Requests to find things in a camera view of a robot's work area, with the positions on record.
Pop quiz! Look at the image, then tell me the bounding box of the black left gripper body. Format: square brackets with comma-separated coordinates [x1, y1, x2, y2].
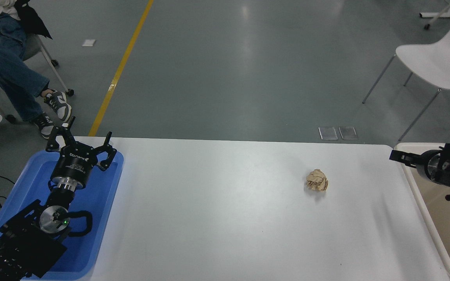
[50, 142, 96, 185]

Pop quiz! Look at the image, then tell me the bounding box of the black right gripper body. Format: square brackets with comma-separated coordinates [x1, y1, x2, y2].
[415, 150, 434, 180]

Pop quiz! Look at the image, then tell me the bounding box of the black jacket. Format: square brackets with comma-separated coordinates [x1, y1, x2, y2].
[12, 0, 53, 40]

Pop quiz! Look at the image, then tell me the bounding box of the silver floor plate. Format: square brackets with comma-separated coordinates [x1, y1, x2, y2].
[318, 127, 339, 141]
[339, 126, 359, 140]

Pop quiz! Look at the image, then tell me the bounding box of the seated person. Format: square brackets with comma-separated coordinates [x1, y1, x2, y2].
[0, 0, 72, 141]

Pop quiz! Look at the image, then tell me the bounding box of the white plastic chair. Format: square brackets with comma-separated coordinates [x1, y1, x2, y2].
[362, 4, 450, 142]

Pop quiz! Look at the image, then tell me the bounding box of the crumpled tan paper ball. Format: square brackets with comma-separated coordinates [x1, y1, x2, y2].
[306, 169, 329, 192]

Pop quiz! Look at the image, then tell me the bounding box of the grey wheeled chair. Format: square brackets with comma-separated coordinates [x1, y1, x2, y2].
[0, 33, 75, 124]

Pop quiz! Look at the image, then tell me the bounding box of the white wheeled stand base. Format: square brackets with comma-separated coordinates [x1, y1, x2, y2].
[419, 0, 450, 30]

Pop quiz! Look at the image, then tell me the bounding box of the blue plastic tray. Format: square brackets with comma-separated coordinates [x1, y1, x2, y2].
[0, 150, 125, 281]

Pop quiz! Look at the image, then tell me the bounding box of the large pale plastic bin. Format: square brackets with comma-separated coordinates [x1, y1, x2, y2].
[393, 142, 450, 281]

